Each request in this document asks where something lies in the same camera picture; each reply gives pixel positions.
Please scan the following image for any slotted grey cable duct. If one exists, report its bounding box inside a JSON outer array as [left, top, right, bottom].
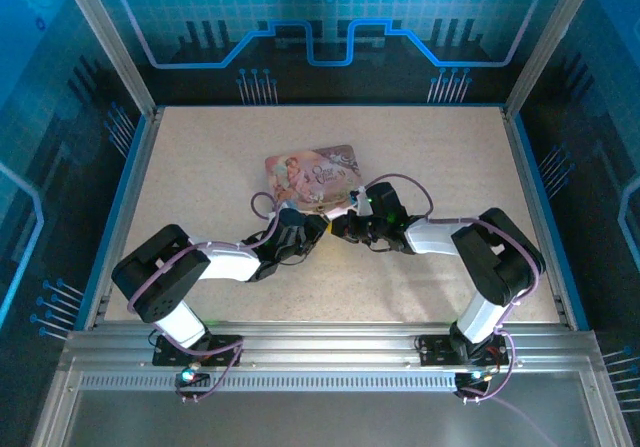
[[79, 374, 501, 393]]

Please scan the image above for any aluminium frame post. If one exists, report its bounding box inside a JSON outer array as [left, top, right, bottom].
[[503, 0, 602, 118], [54, 0, 159, 118]]

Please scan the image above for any small LED controller board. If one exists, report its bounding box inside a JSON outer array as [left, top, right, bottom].
[[175, 364, 211, 387], [457, 366, 496, 386]]

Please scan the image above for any aluminium cross rail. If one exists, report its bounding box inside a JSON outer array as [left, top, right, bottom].
[[58, 319, 609, 374]]

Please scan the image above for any aluminium side rail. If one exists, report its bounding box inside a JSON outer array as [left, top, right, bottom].
[[82, 106, 166, 331], [501, 106, 577, 331]]

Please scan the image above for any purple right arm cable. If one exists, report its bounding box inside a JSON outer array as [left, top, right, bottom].
[[364, 174, 542, 401]]

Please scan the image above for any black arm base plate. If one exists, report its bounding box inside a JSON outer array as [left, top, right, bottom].
[[151, 334, 245, 368], [414, 334, 516, 368]]

